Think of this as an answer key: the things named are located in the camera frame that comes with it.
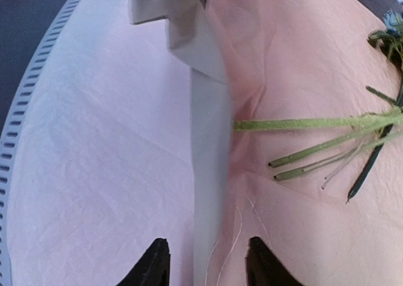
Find stack of pastel paper sheets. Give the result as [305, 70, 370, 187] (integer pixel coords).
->
[6, 0, 194, 285]

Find grey-white wrapping paper sheet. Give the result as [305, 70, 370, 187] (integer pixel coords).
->
[129, 0, 232, 285]

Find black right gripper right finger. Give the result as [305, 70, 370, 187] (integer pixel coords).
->
[246, 236, 303, 286]

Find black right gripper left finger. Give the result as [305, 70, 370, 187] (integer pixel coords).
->
[116, 238, 171, 286]

